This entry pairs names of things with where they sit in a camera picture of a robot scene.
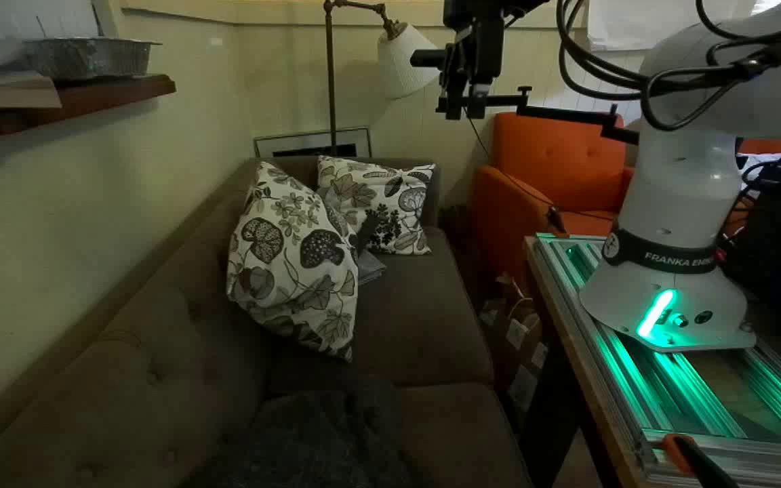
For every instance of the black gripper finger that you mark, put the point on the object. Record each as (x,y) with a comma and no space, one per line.
(460,104)
(507,99)

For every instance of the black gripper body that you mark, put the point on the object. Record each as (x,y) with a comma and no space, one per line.
(478,44)

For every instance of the cream illustrated book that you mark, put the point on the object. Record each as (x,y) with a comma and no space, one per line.
(1,90)

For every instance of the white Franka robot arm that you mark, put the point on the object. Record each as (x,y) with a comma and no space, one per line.
(679,197)

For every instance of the wooden counter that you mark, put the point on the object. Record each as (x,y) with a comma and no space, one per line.
(93,94)

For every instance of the black metal rod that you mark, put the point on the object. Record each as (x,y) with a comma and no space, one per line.
(570,111)

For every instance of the brass floor lamp white shade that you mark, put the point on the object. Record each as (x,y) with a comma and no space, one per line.
(405,62)

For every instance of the orange armchair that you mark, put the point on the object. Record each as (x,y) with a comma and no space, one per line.
(564,157)

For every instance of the small floral print pillow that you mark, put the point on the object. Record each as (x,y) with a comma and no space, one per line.
(382,197)

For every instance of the grey cloth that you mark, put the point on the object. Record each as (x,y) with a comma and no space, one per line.
(370,265)

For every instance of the framed picture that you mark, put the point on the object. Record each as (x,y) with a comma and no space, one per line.
(269,145)

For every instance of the brown paper bags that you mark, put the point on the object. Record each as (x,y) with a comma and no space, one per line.
(515,326)

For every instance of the large floral print pillow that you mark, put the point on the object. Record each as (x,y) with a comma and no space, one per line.
(291,261)

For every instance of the dark grey fuzzy blanket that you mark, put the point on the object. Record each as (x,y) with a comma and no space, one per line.
(319,441)

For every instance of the aluminium foil tray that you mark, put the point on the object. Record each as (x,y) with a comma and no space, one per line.
(93,54)

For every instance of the aluminium frame robot table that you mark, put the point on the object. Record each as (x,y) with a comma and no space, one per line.
(679,395)

